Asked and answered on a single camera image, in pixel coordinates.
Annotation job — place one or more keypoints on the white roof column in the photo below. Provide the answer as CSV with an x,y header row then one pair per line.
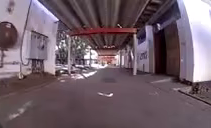
x,y
135,55
69,55

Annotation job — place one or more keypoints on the red cross beam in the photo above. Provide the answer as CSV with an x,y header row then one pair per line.
x,y
103,31

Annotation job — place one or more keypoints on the green trees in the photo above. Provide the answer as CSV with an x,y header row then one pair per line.
x,y
75,48

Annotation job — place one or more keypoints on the grey asphalt path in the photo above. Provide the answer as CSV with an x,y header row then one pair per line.
x,y
109,108

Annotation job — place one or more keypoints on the grey ribbed roof overhead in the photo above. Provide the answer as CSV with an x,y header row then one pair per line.
x,y
103,16

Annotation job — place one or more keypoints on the white building with pipes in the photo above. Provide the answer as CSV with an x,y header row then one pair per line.
x,y
36,20

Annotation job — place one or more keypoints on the bare dirt strip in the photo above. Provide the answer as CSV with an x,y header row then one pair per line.
x,y
19,85

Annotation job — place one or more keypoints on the small weed plant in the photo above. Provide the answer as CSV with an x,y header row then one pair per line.
x,y
199,88

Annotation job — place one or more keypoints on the white building with dark doorway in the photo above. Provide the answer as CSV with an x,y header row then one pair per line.
x,y
201,46

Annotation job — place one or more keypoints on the concrete kerb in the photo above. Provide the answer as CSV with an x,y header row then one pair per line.
x,y
200,98

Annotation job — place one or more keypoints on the grey wall cabinet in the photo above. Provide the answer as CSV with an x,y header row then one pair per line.
x,y
38,46

